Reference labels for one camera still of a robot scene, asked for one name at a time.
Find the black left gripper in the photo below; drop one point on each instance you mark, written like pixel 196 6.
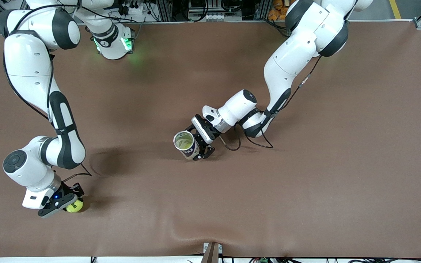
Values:
pixel 206 145

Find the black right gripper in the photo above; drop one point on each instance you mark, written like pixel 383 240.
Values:
pixel 68 190

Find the yellow-green tennis ball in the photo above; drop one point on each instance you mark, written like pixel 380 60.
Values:
pixel 74 206
pixel 185 144

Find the clear Wilson tennis ball can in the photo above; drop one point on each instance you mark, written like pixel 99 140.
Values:
pixel 192 151

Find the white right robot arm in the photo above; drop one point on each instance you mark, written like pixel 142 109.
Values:
pixel 27 65

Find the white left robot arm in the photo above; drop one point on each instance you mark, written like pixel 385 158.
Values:
pixel 291 62

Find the brown clamp bar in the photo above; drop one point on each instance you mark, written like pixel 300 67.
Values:
pixel 211 254

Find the brown table mat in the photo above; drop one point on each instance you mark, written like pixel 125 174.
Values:
pixel 305 182

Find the white power strip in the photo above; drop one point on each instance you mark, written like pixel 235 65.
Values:
pixel 134 9

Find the orange background objects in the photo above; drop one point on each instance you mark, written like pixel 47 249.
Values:
pixel 277 11

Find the aluminium frame structure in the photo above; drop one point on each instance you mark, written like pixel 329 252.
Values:
pixel 196 22

